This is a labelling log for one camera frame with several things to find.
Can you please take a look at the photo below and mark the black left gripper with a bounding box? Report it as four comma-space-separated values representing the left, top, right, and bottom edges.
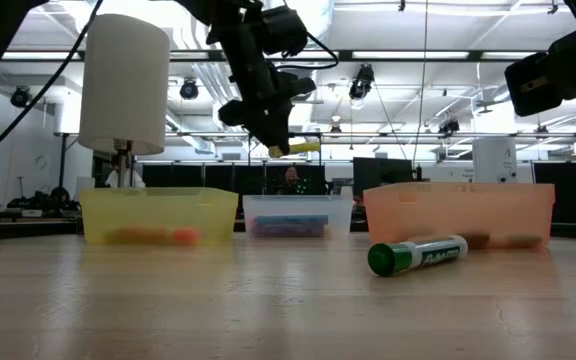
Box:
217, 74, 317, 157

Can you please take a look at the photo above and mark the person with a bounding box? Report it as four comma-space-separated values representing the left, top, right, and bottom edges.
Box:
105, 154, 147, 189
280, 165, 306, 196

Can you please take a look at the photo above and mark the orange plastic bin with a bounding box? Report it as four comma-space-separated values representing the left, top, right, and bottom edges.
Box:
362, 181, 557, 251

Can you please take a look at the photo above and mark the clear plastic bin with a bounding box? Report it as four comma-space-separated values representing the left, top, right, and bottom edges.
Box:
243, 193, 355, 240

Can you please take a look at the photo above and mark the white lamp wooden base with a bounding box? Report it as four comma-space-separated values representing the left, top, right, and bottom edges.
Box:
77, 13, 172, 189

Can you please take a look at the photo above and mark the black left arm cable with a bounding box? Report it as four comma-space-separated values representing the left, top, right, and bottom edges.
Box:
0, 0, 340, 174

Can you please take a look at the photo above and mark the black monitor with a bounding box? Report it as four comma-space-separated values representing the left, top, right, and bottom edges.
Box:
352, 157, 414, 197

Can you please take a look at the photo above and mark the yellow plastic bin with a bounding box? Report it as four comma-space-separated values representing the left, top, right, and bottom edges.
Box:
80, 187, 240, 247

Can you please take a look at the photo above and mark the yellow highlighter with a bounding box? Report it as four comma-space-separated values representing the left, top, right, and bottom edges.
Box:
267, 141, 322, 159

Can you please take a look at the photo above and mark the green Expo marker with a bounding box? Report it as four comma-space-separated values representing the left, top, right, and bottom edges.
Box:
366, 234, 470, 278

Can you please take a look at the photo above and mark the white box device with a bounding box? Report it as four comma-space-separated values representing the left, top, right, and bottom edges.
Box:
471, 137, 518, 184

